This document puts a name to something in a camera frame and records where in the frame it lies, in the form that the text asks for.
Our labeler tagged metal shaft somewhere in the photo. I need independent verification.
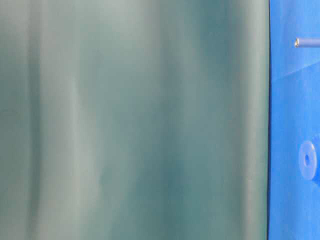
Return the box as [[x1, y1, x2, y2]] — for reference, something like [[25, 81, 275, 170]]
[[294, 37, 320, 48]]

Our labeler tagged green background curtain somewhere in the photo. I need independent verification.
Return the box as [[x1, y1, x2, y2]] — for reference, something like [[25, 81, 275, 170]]
[[0, 0, 269, 240]]

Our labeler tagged blue table mat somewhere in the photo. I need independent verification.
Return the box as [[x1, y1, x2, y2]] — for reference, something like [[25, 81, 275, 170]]
[[268, 0, 320, 240]]

